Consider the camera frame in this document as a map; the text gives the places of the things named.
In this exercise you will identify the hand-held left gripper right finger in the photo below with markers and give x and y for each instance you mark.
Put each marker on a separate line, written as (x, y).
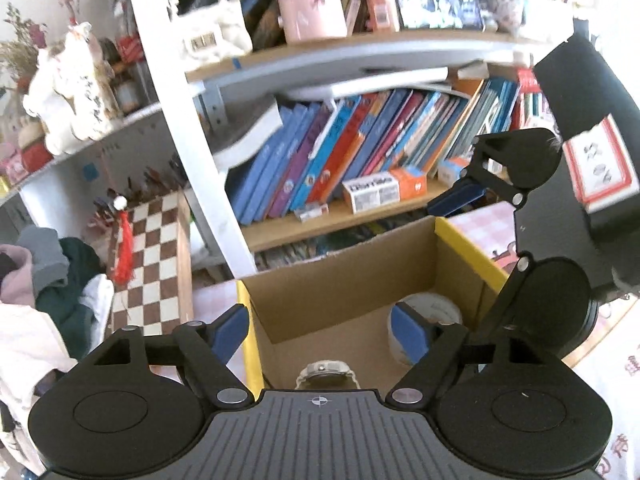
(407, 332)

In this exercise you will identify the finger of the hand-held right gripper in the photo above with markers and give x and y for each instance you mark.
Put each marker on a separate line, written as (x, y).
(457, 199)
(510, 290)

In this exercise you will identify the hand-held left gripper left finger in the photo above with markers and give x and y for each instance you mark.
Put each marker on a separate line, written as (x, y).
(231, 332)

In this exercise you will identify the white tape roll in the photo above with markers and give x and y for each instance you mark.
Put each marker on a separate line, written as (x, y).
(442, 310)

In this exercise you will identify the beige wrist watch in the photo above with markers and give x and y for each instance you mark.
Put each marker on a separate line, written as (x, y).
(325, 370)

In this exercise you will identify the yellow cardboard box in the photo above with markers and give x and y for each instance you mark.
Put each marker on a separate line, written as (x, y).
(325, 290)

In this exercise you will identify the pink checked desktop mat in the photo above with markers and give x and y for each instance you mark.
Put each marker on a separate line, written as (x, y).
(480, 230)

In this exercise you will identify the small white orange box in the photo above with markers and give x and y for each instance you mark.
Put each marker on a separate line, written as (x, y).
(454, 169)

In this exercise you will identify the orange white long carton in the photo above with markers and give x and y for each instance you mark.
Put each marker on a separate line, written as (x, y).
(380, 190)

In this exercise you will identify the brown white chessboard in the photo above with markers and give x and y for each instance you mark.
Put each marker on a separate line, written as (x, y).
(150, 260)

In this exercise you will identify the red tassel charm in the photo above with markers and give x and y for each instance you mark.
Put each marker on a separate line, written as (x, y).
(125, 255)

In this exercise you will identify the red thick book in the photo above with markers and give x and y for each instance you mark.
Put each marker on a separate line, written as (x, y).
(527, 82)

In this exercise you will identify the row of blue purple books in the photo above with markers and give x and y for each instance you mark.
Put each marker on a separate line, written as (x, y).
(320, 160)

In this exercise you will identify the small white pink packet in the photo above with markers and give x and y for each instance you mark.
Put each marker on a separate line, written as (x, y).
(311, 212)

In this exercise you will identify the clear pen holder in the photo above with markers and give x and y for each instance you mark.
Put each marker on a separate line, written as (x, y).
(502, 12)

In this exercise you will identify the thick white book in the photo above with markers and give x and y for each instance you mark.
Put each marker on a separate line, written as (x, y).
(250, 135)

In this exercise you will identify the pile of clothes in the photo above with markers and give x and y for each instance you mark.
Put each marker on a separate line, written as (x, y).
(30, 340)

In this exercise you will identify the white bookshelf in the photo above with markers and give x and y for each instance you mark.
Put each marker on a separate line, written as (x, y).
(175, 110)

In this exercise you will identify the pink printed container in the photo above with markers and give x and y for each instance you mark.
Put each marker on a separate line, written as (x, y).
(310, 5)

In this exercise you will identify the white plush toy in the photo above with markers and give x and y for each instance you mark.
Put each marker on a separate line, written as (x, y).
(70, 90)

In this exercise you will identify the dried flower bunch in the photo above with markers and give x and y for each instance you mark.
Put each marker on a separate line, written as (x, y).
(20, 50)

